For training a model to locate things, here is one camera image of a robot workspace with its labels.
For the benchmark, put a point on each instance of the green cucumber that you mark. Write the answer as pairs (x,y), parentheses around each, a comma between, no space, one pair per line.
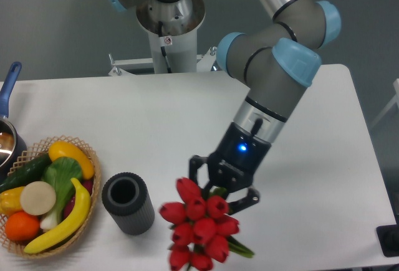
(30,172)

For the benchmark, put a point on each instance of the blue handled saucepan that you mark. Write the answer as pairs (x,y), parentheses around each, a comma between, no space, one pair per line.
(12,145)

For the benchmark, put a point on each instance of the yellow lemon squash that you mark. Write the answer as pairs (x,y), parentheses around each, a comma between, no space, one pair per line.
(65,149)

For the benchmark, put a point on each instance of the dark red vegetable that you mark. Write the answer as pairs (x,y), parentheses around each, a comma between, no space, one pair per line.
(88,185)

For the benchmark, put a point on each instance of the dark grey ribbed vase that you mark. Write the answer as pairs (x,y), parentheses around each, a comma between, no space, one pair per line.
(125,197)

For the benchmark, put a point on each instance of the orange fruit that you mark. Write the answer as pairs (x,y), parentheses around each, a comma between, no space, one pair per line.
(21,226)

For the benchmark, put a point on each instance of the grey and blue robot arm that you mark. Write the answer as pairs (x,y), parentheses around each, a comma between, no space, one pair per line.
(277,65)

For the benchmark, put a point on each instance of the black device at edge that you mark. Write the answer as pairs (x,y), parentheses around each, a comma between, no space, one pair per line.
(388,239)

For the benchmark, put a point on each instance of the yellow bell pepper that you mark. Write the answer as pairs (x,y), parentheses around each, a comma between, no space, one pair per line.
(10,201)

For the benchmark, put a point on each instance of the yellow banana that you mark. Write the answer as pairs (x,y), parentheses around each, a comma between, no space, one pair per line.
(68,226)

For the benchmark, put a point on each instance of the white frame at right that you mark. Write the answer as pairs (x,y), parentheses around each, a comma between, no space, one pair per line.
(388,110)

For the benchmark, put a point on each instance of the green bok choy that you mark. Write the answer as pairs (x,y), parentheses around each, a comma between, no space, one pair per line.
(59,175)

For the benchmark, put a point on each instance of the red tulip bouquet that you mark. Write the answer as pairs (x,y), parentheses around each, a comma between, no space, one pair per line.
(202,229)

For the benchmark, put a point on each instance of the beige round disc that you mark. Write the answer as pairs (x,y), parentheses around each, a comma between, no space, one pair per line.
(37,198)

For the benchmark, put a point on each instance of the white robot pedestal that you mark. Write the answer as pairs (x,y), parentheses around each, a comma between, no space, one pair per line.
(172,35)

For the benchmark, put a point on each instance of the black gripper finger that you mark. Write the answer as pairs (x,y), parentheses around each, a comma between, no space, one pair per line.
(198,169)
(252,197)

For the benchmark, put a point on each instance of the woven wicker basket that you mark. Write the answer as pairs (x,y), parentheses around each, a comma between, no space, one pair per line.
(94,175)

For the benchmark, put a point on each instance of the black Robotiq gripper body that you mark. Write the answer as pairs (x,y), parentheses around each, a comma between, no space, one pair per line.
(233,164)

